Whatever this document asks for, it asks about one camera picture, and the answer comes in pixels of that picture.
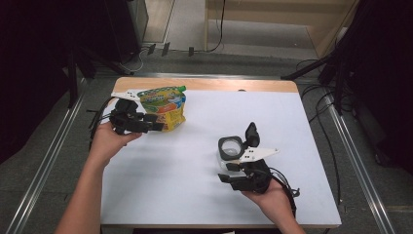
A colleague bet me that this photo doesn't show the black cabinet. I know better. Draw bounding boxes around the black cabinet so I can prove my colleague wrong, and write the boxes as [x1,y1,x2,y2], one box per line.
[103,0,150,64]

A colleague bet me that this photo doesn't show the white paper sheet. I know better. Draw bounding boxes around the white paper sheet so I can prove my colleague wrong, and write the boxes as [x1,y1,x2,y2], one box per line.
[100,89,343,227]

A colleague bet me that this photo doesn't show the metal floor rail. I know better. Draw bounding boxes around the metal floor rail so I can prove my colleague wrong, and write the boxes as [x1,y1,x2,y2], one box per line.
[324,94,397,234]
[6,77,89,234]

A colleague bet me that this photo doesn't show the hanging black cable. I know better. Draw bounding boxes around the hanging black cable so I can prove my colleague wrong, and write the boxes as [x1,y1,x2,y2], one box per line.
[206,0,227,54]

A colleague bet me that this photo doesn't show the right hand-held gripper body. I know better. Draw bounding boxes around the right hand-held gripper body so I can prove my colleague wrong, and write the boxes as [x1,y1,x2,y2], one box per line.
[228,146,281,195]

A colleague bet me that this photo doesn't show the black floor cables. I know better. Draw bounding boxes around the black floor cables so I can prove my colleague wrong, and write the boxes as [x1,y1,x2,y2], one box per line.
[300,58,344,206]

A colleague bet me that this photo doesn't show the black metal stand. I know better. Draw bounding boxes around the black metal stand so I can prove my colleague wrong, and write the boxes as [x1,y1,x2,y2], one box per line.
[66,45,134,110]

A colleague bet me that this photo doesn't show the black tripod stand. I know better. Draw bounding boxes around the black tripod stand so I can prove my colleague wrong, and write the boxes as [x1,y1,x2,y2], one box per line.
[281,48,355,115]

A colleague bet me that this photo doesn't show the dark curtain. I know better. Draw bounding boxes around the dark curtain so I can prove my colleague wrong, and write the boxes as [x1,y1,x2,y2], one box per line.
[0,0,108,164]
[344,0,413,176]

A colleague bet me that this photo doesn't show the left hand-held gripper black cable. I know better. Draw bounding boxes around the left hand-held gripper black cable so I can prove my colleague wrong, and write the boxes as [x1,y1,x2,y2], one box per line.
[87,97,116,150]

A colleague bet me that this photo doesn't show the light wooden shelf unit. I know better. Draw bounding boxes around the light wooden shelf unit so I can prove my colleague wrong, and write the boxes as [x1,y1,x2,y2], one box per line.
[204,0,361,59]

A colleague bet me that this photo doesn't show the yellow spouted refill pouch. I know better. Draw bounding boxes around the yellow spouted refill pouch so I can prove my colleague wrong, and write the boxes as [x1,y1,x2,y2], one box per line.
[136,85,188,133]

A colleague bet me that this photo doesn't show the person's right hand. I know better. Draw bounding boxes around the person's right hand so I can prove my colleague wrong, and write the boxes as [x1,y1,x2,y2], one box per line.
[242,179,295,225]

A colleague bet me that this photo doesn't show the hand-held gripper black cable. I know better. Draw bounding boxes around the hand-held gripper black cable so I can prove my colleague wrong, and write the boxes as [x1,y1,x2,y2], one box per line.
[87,97,116,150]
[269,167,301,218]

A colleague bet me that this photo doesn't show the right hand-held gripper black cable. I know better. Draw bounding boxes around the right hand-held gripper black cable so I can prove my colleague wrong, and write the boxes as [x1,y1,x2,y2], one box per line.
[269,167,301,218]

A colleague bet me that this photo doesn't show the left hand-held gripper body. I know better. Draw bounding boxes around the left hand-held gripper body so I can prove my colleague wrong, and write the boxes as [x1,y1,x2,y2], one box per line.
[109,90,147,136]

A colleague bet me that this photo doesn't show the white floor cable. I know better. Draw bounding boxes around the white floor cable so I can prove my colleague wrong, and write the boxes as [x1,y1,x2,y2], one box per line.
[130,48,145,72]

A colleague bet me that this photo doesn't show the person's left hand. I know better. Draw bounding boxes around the person's left hand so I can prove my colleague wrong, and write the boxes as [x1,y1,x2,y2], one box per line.
[89,122,143,167]

